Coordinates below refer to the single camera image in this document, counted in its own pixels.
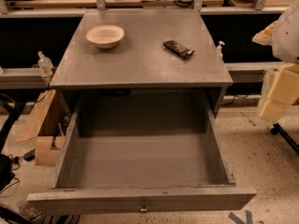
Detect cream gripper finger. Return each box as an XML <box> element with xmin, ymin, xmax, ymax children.
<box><xmin>252</xmin><ymin>21</ymin><xmax>277</xmax><ymax>46</ymax></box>
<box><xmin>260</xmin><ymin>63</ymin><xmax>299</xmax><ymax>122</ymax></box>

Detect dark chocolate rxbar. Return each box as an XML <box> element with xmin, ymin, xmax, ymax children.
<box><xmin>163</xmin><ymin>40</ymin><xmax>194</xmax><ymax>59</ymax></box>

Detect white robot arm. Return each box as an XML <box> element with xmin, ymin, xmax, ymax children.
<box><xmin>252</xmin><ymin>0</ymin><xmax>299</xmax><ymax>122</ymax></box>

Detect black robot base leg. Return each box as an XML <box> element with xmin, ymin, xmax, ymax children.
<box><xmin>270</xmin><ymin>123</ymin><xmax>299</xmax><ymax>155</ymax></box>

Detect open grey top drawer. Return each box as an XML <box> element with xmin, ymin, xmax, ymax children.
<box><xmin>27</xmin><ymin>90</ymin><xmax>256</xmax><ymax>215</ymax></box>

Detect metal drawer knob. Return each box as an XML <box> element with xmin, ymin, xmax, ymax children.
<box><xmin>139</xmin><ymin>201</ymin><xmax>149</xmax><ymax>214</ymax></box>

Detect white pump bottle right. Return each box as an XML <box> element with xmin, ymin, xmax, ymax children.
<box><xmin>216</xmin><ymin>41</ymin><xmax>225</xmax><ymax>58</ymax></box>

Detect blue tape on floor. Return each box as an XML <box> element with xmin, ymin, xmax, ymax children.
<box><xmin>228</xmin><ymin>209</ymin><xmax>254</xmax><ymax>224</ymax></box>

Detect grey wooden cabinet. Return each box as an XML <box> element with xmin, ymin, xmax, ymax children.
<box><xmin>50</xmin><ymin>8</ymin><xmax>232</xmax><ymax>112</ymax></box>

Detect white paper bowl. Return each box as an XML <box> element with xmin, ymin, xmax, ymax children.
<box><xmin>86</xmin><ymin>25</ymin><xmax>124</xmax><ymax>49</ymax></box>

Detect clear sanitizer bottle left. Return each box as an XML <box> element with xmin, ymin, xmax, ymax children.
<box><xmin>37</xmin><ymin>51</ymin><xmax>54</xmax><ymax>76</ymax></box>

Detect black chair and cables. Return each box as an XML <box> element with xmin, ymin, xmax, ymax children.
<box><xmin>0</xmin><ymin>92</ymin><xmax>26</xmax><ymax>191</ymax></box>

